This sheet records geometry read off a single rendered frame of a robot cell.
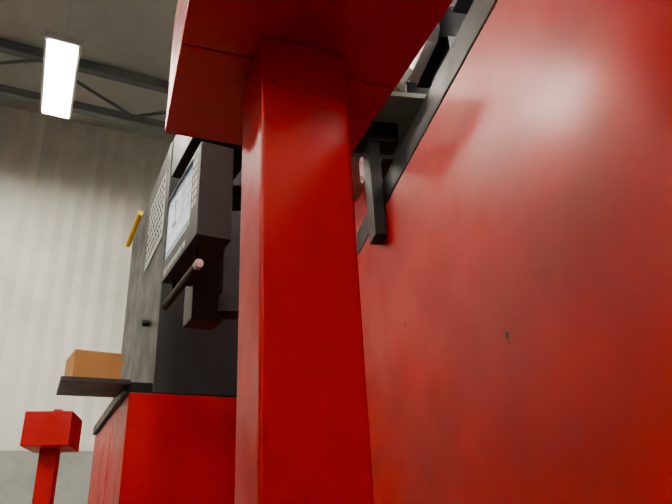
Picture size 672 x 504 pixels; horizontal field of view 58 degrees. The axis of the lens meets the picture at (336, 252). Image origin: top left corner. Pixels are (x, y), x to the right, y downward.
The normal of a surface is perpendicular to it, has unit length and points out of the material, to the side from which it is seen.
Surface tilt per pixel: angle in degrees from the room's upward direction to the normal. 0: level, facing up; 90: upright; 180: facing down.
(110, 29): 180
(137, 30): 180
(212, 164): 90
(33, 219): 90
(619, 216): 90
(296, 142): 90
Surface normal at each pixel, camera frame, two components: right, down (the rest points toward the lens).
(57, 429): 0.19, -0.42
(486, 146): -0.98, -0.04
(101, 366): 0.54, -0.37
